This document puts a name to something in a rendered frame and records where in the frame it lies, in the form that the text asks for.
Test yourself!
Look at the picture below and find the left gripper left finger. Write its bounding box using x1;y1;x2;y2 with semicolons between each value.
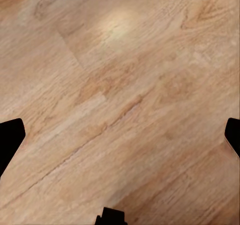
0;118;26;177

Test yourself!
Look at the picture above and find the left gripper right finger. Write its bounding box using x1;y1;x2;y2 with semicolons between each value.
224;117;240;157

